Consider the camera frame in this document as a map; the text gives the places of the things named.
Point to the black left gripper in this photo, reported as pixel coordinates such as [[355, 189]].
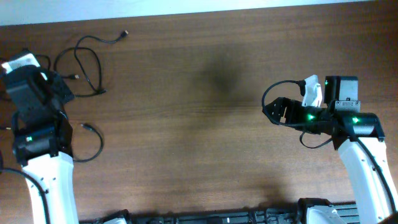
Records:
[[60, 83]]

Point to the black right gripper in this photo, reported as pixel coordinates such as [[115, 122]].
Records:
[[283, 102]]

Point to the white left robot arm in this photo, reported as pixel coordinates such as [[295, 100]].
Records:
[[42, 137]]

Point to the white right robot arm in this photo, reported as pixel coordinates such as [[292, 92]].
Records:
[[358, 137]]

